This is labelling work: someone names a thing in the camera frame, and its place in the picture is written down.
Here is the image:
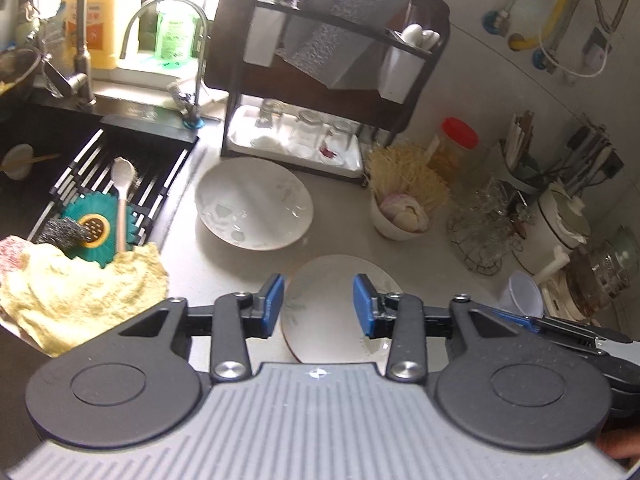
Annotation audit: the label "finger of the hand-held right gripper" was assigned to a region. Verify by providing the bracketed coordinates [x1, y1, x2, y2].
[492, 309, 633, 357]

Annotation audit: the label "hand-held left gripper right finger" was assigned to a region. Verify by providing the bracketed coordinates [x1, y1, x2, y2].
[352, 273, 522, 383]

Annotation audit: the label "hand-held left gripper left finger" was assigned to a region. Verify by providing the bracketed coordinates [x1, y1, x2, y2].
[117, 274, 287, 382]

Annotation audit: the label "small white patterned plate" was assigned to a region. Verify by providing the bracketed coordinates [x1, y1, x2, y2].
[281, 255, 404, 365]

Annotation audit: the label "person's right hand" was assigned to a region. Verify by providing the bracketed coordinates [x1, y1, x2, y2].
[599, 429, 640, 461]

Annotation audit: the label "clear plastic cup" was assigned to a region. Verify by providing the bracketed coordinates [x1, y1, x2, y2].
[498, 271, 544, 319]

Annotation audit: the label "glass kettle cream base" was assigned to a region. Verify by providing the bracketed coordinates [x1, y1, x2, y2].
[539, 224, 640, 322]

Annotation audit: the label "white bowl with garlic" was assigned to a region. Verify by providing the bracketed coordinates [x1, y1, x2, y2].
[370, 191, 434, 242]

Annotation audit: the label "white electric pot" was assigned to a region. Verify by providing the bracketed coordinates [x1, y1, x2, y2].
[511, 182, 592, 282]

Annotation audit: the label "large white patterned plate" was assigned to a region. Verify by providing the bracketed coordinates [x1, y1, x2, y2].
[194, 156, 315, 252]

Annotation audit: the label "white drip tray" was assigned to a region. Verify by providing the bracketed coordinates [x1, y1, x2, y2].
[227, 105, 365, 179]

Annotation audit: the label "bundle of dried noodles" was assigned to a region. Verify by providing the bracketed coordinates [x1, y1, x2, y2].
[366, 141, 452, 213]

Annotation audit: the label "green chopstick holder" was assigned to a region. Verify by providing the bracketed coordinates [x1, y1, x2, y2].
[502, 110, 543, 193]

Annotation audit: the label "clear glass jar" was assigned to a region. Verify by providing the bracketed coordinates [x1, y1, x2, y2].
[256, 100, 287, 132]
[289, 109, 324, 155]
[324, 120, 359, 159]

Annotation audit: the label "roll-up sink drain rack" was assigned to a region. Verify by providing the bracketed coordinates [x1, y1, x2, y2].
[27, 129, 197, 257]

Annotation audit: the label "hanging kitchen utensils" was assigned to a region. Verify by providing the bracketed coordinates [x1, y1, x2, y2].
[562, 119, 626, 197]

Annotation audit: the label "red-lid plastic jar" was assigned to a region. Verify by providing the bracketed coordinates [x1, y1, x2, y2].
[425, 117, 479, 174]

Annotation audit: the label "yellow dish cloth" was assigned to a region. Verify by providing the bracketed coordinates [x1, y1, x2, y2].
[0, 241, 170, 359]

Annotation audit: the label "teal pleated sink strainer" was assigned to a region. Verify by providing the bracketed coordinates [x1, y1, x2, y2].
[61, 195, 144, 264]

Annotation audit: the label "steel wool scrubber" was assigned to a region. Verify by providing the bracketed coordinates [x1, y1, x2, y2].
[36, 217, 87, 249]

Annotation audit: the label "white utensil holder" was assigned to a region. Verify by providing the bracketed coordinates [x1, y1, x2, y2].
[243, 7, 286, 69]
[378, 47, 426, 104]

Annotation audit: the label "curved steel faucet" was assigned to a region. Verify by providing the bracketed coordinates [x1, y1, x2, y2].
[120, 0, 212, 122]

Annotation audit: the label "pink sponge cloth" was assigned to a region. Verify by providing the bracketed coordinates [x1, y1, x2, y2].
[0, 236, 34, 274]

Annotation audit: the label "white ceramic spoons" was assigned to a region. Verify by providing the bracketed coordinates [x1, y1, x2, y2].
[400, 23, 441, 52]

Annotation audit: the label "grey patterned board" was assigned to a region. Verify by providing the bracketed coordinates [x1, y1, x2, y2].
[272, 0, 402, 92]

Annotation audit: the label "green bottle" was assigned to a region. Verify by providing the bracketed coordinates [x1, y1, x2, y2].
[154, 0, 199, 61]

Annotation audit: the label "dark two-tier dish rack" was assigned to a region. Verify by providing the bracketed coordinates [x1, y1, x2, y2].
[205, 0, 452, 182]

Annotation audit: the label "black kitchen sink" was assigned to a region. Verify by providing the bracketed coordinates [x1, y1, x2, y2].
[0, 102, 201, 261]

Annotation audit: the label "tall steel faucet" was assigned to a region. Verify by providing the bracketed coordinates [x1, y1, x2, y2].
[42, 0, 103, 109]

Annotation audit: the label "yellow detergent bottle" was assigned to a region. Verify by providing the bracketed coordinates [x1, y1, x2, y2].
[64, 0, 147, 70]

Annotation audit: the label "dark pot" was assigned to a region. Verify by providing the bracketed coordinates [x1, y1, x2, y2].
[0, 46, 42, 107]

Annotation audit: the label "wire glass rack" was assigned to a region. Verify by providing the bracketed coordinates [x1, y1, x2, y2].
[446, 175, 527, 277]

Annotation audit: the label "white wall cable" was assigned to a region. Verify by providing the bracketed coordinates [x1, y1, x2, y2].
[532, 35, 616, 80]

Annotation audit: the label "yellow gas hose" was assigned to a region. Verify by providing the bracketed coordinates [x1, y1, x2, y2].
[509, 0, 587, 54]

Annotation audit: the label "corrugated metal hose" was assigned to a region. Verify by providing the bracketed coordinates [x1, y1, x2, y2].
[542, 0, 636, 68]

